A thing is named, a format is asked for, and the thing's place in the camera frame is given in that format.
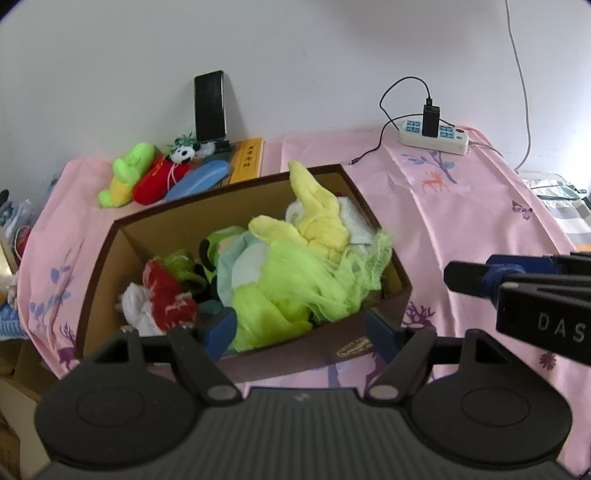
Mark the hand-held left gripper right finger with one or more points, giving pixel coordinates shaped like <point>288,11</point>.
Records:
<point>378,332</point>

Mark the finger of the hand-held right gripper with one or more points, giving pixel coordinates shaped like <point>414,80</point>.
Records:
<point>521,264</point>
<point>466,277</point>

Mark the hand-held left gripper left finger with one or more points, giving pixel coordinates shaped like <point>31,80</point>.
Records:
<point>221,330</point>

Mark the yellow-green mesh plush toy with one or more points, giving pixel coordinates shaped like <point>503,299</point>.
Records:
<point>300,286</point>

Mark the brown cardboard box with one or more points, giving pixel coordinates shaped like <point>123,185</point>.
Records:
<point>184,217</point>

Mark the yellow cloth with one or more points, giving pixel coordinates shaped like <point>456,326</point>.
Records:
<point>318,226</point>

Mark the teal knitted plush toy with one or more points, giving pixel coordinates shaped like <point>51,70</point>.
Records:
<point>212,308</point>

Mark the pink printed tablecloth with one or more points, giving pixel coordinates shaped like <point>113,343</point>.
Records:
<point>461,221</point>

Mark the red and white plush toy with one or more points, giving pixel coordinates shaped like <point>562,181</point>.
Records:
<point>164,295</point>

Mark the folded striped cloth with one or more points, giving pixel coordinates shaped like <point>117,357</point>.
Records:
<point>568,212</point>

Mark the green fuzzy plush toy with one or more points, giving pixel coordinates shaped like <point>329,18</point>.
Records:
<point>182,267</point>

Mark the green plush doll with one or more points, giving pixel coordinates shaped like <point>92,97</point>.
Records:
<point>217,240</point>

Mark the white power strip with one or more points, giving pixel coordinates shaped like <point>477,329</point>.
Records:
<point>450,141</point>

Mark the blue case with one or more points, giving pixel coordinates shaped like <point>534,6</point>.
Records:
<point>198,180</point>

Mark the black charger plug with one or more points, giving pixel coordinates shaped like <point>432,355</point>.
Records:
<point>431,120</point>

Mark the yellow box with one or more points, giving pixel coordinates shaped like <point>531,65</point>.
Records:
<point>247,159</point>

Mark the lime green plush toy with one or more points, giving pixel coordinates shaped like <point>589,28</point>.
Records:
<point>127,175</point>

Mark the panda plush toy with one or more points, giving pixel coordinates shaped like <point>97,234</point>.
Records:
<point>184,152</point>

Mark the black phone stand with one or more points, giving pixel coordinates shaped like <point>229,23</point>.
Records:
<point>221,146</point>

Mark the blue patterned cloth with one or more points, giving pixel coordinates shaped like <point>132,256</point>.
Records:
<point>11,323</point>

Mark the black phone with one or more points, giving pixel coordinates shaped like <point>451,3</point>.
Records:
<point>210,104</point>

